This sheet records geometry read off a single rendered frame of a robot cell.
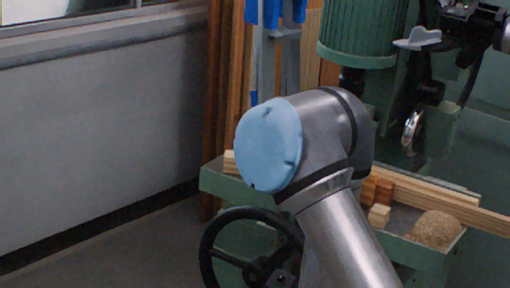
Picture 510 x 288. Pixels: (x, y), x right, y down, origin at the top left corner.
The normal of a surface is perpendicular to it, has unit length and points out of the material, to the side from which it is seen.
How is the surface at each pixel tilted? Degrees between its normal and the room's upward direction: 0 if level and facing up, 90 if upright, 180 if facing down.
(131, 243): 0
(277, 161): 85
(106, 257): 0
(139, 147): 90
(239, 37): 88
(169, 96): 90
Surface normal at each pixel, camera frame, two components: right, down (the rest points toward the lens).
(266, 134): -0.69, 0.12
